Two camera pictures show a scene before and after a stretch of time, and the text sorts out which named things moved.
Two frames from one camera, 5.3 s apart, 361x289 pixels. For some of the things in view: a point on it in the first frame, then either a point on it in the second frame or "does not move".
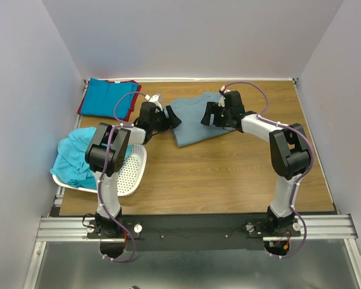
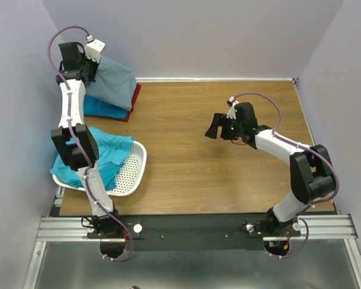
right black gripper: x=212 y=108 -> x=219 y=120
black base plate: x=192 y=232 does not move
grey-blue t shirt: x=191 y=110 -> x=115 y=84
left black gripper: x=171 y=122 -> x=95 y=64
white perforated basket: x=130 y=179 does not move
